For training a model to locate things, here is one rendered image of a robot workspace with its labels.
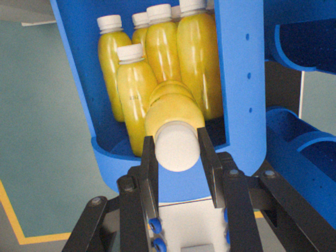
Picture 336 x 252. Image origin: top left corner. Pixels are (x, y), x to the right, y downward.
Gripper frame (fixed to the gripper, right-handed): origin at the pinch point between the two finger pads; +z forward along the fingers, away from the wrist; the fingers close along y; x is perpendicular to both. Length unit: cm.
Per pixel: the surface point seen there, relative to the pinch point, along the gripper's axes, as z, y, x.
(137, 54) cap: 21.0, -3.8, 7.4
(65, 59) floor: 132, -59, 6
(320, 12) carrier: 47, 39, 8
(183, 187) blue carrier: 8.4, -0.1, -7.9
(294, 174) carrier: 63, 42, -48
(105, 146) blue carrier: 23.9, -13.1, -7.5
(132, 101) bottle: 19.3, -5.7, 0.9
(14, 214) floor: 132, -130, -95
